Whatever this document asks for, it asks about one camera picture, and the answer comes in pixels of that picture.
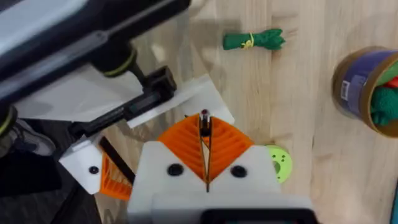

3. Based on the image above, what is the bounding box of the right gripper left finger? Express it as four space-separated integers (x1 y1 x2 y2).
127 113 209 216

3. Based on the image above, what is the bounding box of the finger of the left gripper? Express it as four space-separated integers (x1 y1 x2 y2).
126 73 236 129

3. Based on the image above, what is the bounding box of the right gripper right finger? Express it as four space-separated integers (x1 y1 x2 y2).
206 114 282 193

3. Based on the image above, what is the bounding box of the green vegetable toy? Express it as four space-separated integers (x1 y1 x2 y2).
222 28 286 52

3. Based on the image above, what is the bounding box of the blue electric screwdriver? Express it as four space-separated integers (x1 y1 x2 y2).
391 179 398 224

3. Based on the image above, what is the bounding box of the green disc with holes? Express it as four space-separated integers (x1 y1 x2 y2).
265 144 294 184

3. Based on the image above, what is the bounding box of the tub with toys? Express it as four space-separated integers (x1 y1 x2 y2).
331 45 398 139

